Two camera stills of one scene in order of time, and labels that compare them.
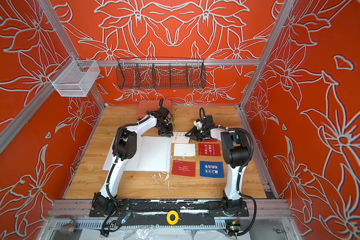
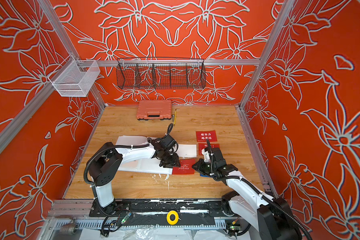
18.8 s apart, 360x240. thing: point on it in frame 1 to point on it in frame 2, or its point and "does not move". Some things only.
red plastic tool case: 144,106 does not move
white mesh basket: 75,78 does not move
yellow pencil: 175,115 does not move
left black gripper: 169,133 to 176,162
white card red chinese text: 179,137 to 134,163
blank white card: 184,150 does not move
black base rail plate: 171,213 does not move
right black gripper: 195,135 to 201,167
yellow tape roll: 170,222 does not move
